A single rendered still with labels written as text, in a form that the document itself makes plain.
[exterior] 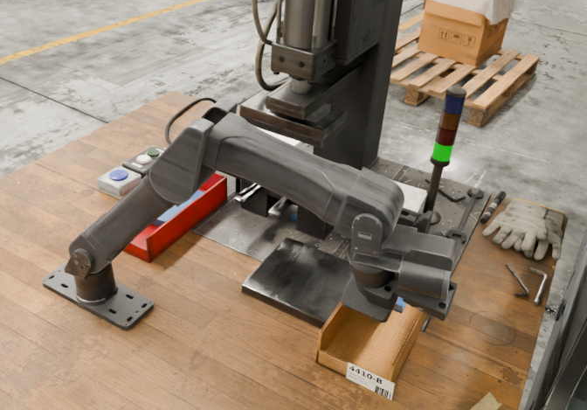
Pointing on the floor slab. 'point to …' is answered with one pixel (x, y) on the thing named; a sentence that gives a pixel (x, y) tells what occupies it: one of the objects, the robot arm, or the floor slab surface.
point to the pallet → (486, 107)
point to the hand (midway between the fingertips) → (380, 298)
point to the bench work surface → (224, 309)
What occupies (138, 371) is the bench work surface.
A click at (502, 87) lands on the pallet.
